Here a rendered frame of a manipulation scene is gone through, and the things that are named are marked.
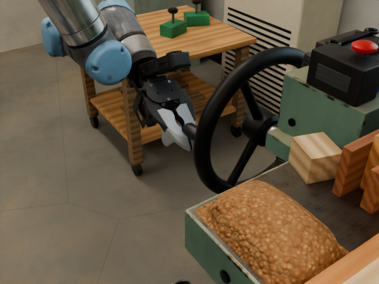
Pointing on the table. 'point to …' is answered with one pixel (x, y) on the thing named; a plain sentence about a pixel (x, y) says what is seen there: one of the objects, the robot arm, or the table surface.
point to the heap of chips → (272, 233)
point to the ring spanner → (354, 36)
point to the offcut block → (314, 157)
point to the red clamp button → (364, 47)
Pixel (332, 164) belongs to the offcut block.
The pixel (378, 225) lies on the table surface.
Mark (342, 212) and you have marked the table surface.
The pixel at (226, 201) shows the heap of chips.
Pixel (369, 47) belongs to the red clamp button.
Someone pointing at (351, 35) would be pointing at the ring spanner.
